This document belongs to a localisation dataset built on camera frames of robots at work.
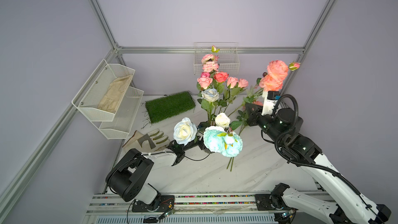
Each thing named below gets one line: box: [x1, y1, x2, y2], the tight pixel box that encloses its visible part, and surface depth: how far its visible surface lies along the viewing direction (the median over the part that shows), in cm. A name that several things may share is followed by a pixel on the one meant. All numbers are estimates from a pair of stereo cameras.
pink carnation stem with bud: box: [201, 44, 220, 79], surface depth 70 cm
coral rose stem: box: [222, 76, 249, 114], surface depth 71 cm
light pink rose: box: [196, 76, 213, 90], surface depth 66 cm
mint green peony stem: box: [203, 126, 244, 158], surface depth 43 cm
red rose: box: [214, 72, 230, 83], surface depth 71 cm
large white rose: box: [173, 117, 198, 146], surface depth 52 cm
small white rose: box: [214, 112, 231, 129], surface depth 51 cm
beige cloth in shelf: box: [96, 74, 133, 114], surface depth 82 cm
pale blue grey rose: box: [201, 88, 220, 103], surface depth 66 cm
